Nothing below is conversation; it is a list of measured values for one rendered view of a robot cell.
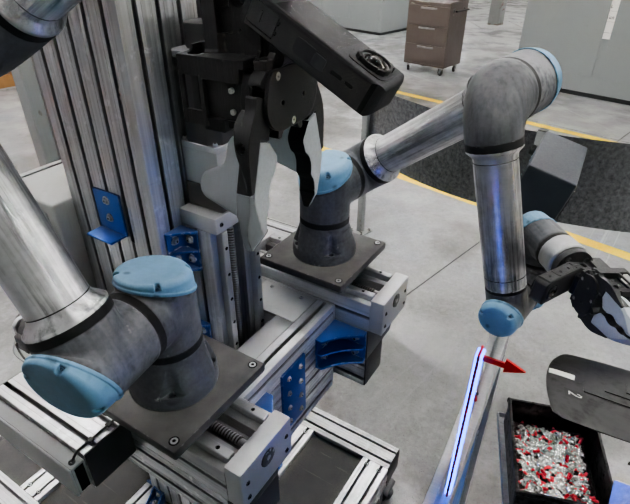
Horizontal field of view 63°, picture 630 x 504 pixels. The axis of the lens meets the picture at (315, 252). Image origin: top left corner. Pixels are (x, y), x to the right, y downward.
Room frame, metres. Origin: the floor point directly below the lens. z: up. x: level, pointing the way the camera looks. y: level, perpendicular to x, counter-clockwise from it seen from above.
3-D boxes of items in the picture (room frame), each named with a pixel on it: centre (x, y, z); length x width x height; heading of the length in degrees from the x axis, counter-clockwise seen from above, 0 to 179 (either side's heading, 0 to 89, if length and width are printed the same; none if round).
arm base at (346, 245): (1.06, -0.02, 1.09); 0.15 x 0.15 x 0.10
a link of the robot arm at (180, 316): (0.63, 0.25, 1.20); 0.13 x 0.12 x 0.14; 157
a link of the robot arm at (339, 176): (1.06, -0.03, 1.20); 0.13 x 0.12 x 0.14; 140
